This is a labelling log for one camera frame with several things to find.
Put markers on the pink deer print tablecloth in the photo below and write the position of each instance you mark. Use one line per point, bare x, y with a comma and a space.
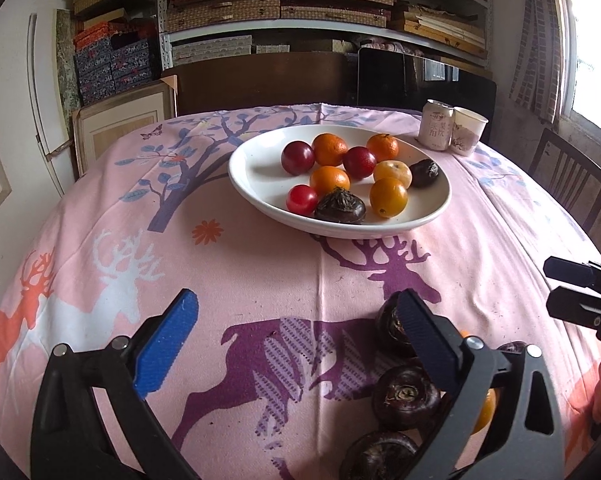
274, 380

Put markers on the pear drink can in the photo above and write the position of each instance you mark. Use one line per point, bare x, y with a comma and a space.
436, 125

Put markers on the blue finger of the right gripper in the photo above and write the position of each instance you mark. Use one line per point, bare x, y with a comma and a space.
566, 271
574, 307

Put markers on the white oval plate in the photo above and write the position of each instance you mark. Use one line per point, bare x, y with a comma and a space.
256, 173

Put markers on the dark wooden chair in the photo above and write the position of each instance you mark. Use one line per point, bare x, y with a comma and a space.
571, 177

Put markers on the pale yellow orange fruit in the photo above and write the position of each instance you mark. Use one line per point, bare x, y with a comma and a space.
393, 169

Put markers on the black panel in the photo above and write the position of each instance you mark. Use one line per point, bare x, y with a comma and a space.
396, 81

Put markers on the small red cherry tomato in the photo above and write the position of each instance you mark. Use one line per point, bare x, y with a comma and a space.
302, 199

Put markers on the patterned curtain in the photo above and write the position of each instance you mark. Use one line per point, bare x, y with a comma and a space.
540, 73

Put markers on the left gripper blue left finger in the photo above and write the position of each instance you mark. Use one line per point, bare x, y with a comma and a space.
158, 353

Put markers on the framed picture leaning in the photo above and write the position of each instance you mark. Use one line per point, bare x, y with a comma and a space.
98, 126

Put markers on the stack of blue patterned boxes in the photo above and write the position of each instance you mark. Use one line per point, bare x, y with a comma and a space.
104, 71

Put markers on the white metal shelving unit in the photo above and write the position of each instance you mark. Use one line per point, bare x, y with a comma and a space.
448, 28

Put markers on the dark wooden board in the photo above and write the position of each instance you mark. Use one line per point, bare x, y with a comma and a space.
261, 80

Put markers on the dark red plum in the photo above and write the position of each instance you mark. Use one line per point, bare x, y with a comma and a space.
359, 162
297, 158

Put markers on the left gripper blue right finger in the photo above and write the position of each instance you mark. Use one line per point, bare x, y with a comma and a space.
436, 341

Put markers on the white paper cup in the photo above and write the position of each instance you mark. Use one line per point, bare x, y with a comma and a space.
468, 128

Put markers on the large orange tangerine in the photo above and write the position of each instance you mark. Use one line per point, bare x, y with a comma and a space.
329, 149

